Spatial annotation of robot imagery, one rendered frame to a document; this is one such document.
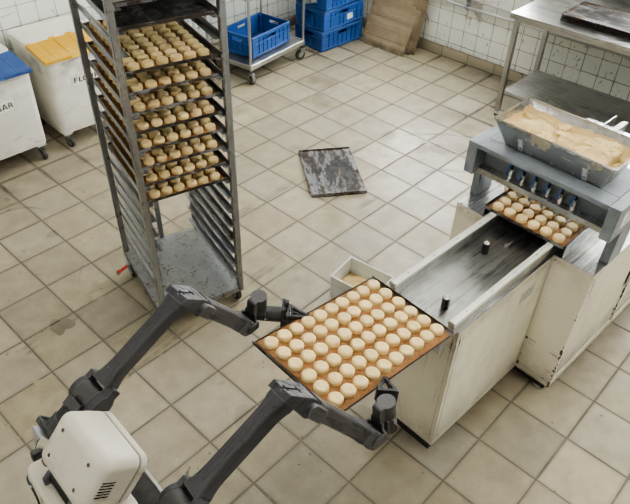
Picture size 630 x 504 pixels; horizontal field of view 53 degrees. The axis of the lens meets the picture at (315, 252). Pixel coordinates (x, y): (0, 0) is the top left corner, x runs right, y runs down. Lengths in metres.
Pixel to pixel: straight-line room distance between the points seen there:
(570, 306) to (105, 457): 2.15
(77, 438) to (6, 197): 3.43
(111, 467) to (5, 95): 3.65
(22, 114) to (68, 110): 0.36
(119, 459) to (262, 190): 3.22
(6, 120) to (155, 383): 2.37
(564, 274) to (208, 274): 1.91
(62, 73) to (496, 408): 3.67
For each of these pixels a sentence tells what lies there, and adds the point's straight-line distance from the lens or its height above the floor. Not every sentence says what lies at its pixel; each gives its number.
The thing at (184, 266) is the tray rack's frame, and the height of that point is 0.15.
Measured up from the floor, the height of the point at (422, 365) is 0.54.
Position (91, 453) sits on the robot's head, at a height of 1.32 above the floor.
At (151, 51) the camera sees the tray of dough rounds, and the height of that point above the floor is 1.51.
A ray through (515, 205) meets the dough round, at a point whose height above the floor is 0.92.
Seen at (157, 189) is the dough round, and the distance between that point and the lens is 3.16.
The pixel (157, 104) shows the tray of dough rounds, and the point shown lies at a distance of 2.88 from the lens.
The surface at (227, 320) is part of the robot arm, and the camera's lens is 2.10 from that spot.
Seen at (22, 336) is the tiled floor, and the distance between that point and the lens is 3.83.
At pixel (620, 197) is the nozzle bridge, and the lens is 2.83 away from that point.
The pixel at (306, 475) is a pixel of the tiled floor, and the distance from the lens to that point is 3.04.
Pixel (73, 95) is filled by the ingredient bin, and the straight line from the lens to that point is 5.16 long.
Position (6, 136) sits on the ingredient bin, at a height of 0.29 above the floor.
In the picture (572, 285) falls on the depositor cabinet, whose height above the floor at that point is 0.74.
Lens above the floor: 2.63
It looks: 40 degrees down
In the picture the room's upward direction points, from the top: 2 degrees clockwise
